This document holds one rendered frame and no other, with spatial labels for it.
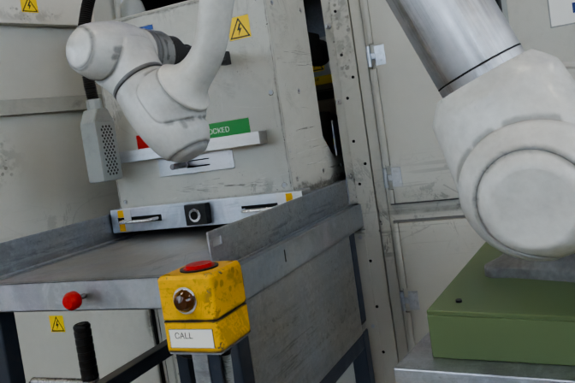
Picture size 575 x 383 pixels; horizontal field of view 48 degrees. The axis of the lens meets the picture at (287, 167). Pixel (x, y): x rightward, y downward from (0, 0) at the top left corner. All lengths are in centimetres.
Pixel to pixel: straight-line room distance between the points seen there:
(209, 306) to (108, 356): 140
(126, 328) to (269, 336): 95
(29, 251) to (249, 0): 73
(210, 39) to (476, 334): 59
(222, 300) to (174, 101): 38
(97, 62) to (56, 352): 138
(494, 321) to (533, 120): 27
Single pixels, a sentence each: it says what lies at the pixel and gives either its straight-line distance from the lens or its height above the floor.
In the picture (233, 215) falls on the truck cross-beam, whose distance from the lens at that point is 150.
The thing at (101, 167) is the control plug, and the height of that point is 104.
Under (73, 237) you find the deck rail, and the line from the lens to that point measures 161.
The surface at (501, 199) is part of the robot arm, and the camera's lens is 64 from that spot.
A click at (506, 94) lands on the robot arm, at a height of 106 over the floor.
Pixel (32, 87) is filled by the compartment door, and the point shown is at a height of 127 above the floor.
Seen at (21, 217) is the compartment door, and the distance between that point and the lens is 177.
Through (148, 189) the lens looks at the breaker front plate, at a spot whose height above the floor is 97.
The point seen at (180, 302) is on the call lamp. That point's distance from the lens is 80.
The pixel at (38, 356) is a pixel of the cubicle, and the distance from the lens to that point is 239.
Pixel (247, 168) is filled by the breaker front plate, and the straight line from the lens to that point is 148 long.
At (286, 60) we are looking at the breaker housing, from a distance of 150.
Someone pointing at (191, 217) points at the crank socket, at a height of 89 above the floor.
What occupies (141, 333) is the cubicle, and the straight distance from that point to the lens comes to 207.
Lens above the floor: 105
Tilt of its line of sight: 3 degrees down
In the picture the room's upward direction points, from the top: 8 degrees counter-clockwise
